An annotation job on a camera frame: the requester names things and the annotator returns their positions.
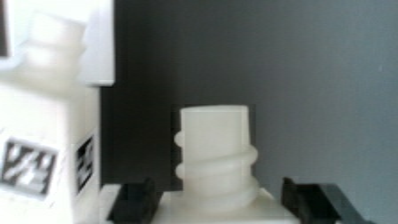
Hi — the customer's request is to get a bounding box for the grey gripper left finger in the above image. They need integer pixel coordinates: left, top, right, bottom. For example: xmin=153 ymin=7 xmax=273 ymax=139
xmin=106 ymin=178 xmax=160 ymax=224

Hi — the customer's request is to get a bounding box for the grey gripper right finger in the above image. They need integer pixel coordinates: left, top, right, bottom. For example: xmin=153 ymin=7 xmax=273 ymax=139
xmin=280 ymin=178 xmax=373 ymax=224

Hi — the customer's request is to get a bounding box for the white stool leg front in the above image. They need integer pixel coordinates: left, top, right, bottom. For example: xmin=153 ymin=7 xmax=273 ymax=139
xmin=151 ymin=105 xmax=298 ymax=224

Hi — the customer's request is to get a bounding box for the white stool leg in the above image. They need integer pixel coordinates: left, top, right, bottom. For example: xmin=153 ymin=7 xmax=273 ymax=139
xmin=0 ymin=0 xmax=115 ymax=224
xmin=151 ymin=105 xmax=298 ymax=224

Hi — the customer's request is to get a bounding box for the white stool leg back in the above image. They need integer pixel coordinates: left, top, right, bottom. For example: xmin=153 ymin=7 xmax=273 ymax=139
xmin=0 ymin=0 xmax=115 ymax=224

